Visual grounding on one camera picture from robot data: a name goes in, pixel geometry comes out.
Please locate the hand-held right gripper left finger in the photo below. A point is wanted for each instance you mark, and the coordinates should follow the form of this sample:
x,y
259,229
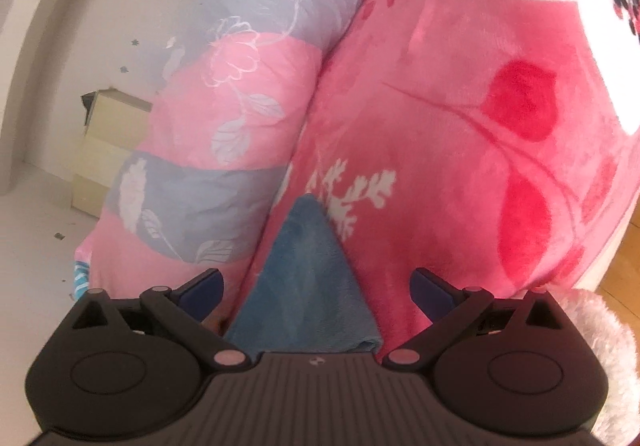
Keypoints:
x,y
205,293

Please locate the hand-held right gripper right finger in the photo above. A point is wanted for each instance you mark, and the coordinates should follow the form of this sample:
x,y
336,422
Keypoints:
x,y
430,293

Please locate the blue denim jeans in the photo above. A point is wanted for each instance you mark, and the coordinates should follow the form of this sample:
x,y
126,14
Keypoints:
x,y
305,276

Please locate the pink floral bed blanket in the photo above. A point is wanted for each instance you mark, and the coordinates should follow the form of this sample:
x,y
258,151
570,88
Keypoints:
x,y
440,126

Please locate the cream cabinet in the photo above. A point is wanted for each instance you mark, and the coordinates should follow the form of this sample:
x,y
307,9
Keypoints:
x,y
110,146

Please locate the pink fluffy rug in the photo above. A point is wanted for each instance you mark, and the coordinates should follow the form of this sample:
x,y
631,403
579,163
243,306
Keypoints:
x,y
607,356

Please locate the pink grey rolled quilt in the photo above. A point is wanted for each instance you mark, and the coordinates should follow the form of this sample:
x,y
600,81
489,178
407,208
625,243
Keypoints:
x,y
240,91

